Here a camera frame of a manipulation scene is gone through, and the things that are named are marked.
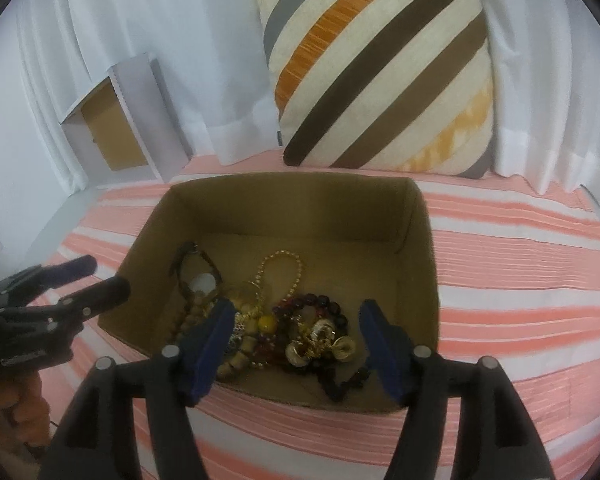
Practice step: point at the person's left hand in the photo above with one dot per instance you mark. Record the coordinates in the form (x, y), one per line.
(20, 410)

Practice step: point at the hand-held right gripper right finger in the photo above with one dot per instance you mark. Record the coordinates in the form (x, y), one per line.
(380, 350)

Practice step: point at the white curtain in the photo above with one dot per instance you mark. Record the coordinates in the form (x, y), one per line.
(180, 20)

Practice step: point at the striped throw pillow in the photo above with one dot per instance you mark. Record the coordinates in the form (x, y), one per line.
(380, 70)

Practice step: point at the white open box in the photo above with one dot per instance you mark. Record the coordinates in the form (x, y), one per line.
(150, 110)

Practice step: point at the pink striped blanket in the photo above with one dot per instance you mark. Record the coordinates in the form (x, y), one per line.
(505, 310)

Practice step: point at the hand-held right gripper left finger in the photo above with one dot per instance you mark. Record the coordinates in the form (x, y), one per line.
(210, 350)

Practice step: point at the brown cardboard box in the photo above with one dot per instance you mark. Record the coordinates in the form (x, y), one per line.
(280, 210)

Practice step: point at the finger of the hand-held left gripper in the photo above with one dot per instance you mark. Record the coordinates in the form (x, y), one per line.
(105, 292)
(60, 269)

